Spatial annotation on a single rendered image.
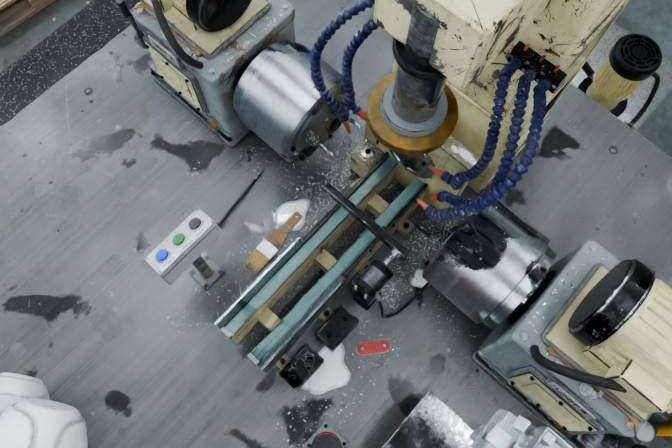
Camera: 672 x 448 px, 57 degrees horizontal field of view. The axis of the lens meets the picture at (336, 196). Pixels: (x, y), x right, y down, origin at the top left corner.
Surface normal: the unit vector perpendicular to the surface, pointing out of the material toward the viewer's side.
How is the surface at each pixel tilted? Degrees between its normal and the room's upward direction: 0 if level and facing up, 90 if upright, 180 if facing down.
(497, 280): 28
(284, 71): 2
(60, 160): 0
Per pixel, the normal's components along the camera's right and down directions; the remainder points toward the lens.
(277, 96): -0.30, 0.02
